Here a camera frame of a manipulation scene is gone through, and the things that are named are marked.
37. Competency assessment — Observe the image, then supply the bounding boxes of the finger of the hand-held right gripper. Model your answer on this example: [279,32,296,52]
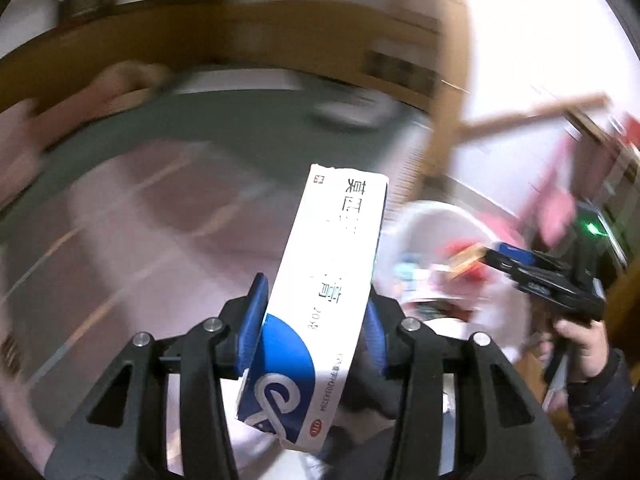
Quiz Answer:
[495,242,540,265]
[479,251,523,283]

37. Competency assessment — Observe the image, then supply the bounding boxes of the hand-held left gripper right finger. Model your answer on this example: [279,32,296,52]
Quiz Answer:
[362,285,574,480]

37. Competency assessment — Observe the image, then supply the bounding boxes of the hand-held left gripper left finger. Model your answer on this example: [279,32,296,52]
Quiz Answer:
[45,272,272,480]

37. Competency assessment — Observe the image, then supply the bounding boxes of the red box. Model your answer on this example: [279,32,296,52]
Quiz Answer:
[447,242,490,279]

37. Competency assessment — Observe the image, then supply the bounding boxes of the white plastic basket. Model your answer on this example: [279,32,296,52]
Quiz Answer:
[372,200,531,356]

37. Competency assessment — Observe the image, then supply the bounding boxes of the white blue box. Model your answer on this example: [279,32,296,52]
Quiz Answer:
[235,163,390,453]

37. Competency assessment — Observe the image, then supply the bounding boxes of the person's right forearm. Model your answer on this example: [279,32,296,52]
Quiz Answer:
[565,347,640,466]

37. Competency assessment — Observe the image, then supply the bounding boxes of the person's right hand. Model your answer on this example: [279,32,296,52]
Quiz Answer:
[552,317,615,382]

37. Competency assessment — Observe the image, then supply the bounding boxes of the pink fabric item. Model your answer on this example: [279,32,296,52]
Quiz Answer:
[537,135,582,242]

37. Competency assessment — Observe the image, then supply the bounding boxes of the pink grey patchwork blanket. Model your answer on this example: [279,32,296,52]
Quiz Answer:
[0,140,426,461]

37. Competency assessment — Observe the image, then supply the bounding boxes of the white handheld appliance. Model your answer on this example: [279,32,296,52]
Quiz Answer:
[310,95,396,124]

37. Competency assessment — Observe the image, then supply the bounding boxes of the green bed sheet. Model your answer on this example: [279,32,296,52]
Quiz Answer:
[0,67,431,231]

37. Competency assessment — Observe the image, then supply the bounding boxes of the wooden bed frame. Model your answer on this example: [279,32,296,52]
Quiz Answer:
[0,0,613,201]

